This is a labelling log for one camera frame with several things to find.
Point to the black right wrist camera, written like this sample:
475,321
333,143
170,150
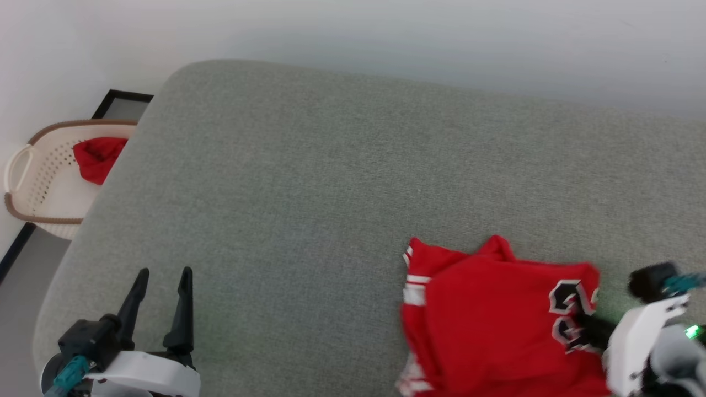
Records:
651,281

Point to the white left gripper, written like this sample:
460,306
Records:
149,370

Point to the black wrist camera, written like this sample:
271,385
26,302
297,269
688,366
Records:
88,339
651,281

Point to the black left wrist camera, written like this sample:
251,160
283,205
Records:
88,339

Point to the cream plastic laundry basket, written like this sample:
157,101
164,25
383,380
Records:
55,198

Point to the red and white jersey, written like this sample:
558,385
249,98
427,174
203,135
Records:
485,331

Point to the black floor frame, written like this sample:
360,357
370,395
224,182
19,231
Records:
124,95

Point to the grey fabric sofa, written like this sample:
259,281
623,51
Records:
303,209

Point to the red garment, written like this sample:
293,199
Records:
98,157

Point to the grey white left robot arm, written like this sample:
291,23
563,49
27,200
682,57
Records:
48,377

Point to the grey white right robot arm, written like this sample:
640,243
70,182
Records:
678,358

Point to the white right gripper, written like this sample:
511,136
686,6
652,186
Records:
634,347

